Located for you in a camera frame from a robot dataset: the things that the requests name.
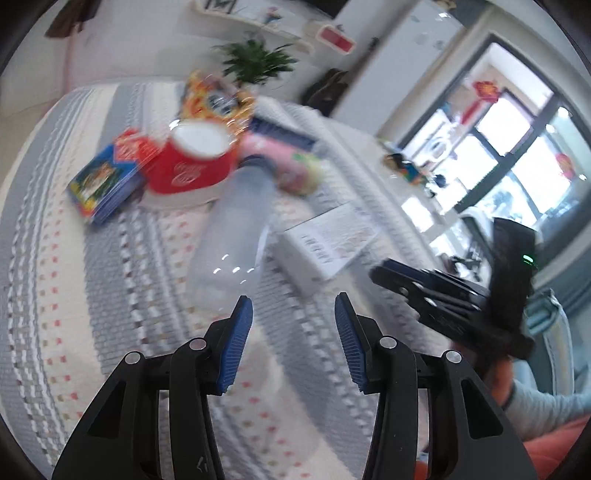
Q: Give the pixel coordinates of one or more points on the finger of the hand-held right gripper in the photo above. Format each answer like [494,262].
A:
[415,295]
[429,279]

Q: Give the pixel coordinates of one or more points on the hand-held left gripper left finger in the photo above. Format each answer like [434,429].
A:
[238,339]

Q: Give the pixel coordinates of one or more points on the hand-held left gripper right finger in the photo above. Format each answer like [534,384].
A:
[349,341]

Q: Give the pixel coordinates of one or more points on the clear plastic bottle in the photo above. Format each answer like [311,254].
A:
[235,235]

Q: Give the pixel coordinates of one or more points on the person's right forearm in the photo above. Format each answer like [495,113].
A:
[540,406]

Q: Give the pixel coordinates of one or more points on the white cardboard box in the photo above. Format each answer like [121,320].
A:
[325,242]

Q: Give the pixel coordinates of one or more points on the colourful toy figures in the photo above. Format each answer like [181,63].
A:
[408,168]

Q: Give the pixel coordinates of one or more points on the black framed window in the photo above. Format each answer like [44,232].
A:
[508,152]

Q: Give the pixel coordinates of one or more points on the red window sticker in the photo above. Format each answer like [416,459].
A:
[565,165]

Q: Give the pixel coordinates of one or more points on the striped dotted blanket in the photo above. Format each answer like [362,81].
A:
[92,300]

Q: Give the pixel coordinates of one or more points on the red paper noodle bowl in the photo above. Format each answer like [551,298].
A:
[189,164]

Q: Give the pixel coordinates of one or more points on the pink snack packet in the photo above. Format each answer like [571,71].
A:
[286,161]

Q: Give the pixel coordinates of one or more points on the red knot decoration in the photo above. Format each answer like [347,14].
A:
[482,94]

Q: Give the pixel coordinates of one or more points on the orange cloth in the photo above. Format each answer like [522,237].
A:
[561,454]

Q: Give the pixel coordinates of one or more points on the blue card box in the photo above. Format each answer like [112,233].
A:
[104,184]

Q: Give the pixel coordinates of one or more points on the dark blue flat box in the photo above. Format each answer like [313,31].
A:
[281,131]

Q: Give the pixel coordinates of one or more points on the black bag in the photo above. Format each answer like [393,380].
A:
[325,90]

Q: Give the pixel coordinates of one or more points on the red snack packet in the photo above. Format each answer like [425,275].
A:
[136,147]

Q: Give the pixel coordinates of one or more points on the white cabinet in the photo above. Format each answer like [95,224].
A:
[397,64]

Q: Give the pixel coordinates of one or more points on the yellow snack bag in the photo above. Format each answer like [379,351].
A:
[207,99]

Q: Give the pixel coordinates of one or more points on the green potted plant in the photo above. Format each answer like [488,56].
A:
[256,60]

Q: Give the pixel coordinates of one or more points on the white wall shelf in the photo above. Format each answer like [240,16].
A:
[258,21]

